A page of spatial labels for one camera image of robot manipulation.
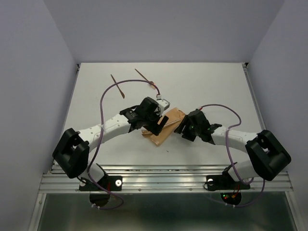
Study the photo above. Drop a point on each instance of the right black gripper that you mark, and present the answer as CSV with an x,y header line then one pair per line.
x,y
186,128

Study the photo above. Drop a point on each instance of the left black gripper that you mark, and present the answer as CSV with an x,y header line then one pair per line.
x,y
152,123

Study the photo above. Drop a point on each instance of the peach satin napkin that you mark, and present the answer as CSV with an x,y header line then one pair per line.
x,y
175,117

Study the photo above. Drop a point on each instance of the copper knife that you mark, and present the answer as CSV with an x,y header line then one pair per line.
x,y
121,92

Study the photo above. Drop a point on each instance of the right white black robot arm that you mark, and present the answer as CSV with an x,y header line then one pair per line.
x,y
267,157

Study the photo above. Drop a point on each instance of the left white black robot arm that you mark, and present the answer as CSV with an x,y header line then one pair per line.
x,y
73,149

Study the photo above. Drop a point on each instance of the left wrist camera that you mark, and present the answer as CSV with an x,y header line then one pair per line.
x,y
163,104

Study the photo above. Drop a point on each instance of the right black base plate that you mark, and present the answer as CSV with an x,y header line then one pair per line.
x,y
223,182

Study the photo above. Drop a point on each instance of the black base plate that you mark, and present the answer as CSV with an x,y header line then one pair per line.
x,y
223,182
110,183

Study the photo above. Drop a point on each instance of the aluminium rail frame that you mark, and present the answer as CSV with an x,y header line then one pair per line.
x,y
163,186

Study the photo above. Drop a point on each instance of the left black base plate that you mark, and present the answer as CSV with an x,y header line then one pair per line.
x,y
110,183

